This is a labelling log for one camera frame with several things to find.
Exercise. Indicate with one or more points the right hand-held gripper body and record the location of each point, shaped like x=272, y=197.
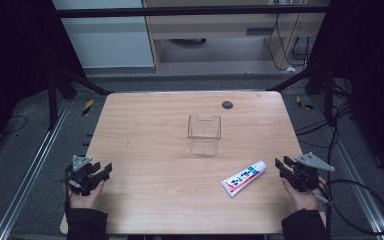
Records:
x=308, y=175

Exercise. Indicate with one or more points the person's left hand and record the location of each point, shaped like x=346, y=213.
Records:
x=86, y=198

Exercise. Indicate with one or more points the person's right hand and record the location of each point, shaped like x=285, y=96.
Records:
x=302, y=196

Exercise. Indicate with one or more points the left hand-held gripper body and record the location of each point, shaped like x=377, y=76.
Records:
x=80, y=173

